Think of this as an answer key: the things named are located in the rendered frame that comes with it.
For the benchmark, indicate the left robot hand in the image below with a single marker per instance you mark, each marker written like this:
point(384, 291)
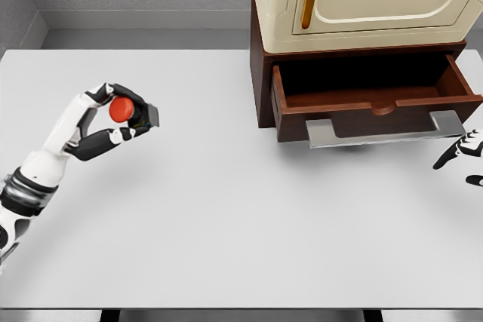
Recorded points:
point(64, 123)

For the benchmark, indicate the brown wooden drawer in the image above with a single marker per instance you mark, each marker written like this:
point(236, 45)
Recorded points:
point(362, 111)

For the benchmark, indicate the red button switch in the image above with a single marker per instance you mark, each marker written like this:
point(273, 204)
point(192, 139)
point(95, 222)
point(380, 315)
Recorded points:
point(126, 111)

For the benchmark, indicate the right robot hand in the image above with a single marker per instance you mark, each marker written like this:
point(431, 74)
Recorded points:
point(462, 147)

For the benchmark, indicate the brown wooden cabinet base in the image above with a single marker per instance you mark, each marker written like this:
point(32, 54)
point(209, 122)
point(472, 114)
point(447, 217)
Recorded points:
point(262, 84)

